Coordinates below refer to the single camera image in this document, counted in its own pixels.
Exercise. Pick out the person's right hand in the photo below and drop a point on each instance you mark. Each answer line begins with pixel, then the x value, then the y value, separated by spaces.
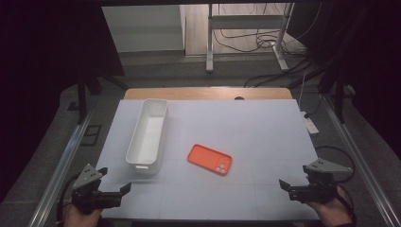
pixel 331 214

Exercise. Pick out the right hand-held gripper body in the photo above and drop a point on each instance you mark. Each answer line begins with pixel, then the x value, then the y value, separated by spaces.
pixel 318 190

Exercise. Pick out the white metal stand frame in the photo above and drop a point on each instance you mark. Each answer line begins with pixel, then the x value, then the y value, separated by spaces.
pixel 246 22

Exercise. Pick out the black curtain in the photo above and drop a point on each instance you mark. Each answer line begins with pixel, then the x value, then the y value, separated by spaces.
pixel 372 47
pixel 47 47

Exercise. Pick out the wooden desk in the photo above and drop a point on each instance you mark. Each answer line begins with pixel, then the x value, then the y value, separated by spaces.
pixel 195 93

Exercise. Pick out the person's left hand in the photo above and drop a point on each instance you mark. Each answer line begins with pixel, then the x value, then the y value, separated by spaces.
pixel 80 219

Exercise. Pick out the orange phone case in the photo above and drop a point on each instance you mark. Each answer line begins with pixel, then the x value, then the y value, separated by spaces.
pixel 206 157

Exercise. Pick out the white power adapter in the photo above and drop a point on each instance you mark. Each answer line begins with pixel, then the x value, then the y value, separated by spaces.
pixel 310 124

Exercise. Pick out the white background panel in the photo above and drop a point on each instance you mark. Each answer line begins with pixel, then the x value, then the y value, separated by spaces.
pixel 142 28

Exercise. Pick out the white rectangular plastic bin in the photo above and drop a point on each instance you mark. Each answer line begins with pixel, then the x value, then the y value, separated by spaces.
pixel 148 135

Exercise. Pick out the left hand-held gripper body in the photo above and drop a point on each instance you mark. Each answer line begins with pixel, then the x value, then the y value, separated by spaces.
pixel 91 197

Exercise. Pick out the black stand leg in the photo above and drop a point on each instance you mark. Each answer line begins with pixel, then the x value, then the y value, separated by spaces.
pixel 339 94
pixel 82 94

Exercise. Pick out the aluminium rail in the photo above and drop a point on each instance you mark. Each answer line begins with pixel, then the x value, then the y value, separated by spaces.
pixel 60 176
pixel 362 164

